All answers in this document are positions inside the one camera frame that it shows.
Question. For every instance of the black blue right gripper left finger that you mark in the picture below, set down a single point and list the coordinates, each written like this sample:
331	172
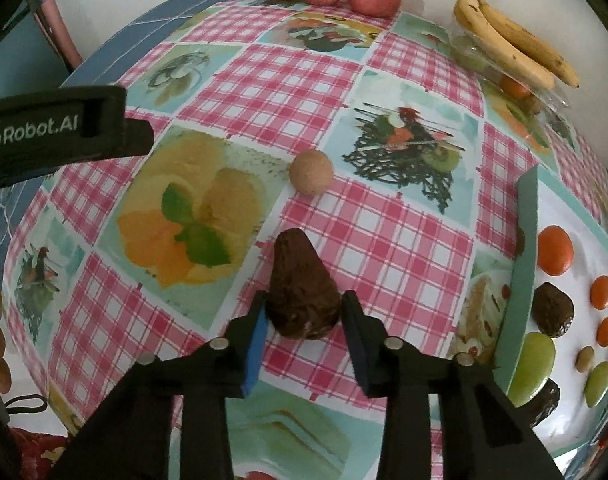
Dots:
128	435

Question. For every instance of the small dark avocado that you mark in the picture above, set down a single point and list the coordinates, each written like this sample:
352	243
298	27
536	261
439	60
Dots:
542	404

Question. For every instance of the large green mango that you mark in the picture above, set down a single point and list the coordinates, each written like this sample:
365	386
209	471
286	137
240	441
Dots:
535	365

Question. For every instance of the small green mango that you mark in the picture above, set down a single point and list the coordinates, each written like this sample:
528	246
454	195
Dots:
596	385

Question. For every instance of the small orange tangerine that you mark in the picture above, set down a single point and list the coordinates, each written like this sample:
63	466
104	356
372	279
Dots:
602	333

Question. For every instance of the tangerine with stem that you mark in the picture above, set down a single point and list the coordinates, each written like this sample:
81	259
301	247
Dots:
598	292

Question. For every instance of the large orange tangerine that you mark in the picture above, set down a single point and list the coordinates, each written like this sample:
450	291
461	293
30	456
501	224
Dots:
555	251

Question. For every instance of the large dark wrinkled avocado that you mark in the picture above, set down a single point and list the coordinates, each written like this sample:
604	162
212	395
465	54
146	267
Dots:
303	300

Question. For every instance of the small brown round fruit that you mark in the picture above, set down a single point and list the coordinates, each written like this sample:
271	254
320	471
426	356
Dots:
311	172

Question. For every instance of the blue table cover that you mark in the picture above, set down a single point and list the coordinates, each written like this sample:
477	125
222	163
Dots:
28	65

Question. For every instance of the white tray with teal rim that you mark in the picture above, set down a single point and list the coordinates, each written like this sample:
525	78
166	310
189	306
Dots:
544	201

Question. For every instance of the pink checkered fruit tablecloth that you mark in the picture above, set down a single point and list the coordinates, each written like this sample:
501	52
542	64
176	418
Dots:
420	220

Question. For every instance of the clear plastic fruit container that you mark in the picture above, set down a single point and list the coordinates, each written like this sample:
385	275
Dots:
468	52

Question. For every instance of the upper spotted yellow banana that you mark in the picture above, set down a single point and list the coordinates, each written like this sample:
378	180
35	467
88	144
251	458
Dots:
533	47

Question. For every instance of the lower yellow banana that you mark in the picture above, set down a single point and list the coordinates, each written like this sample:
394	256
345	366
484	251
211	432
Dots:
468	14

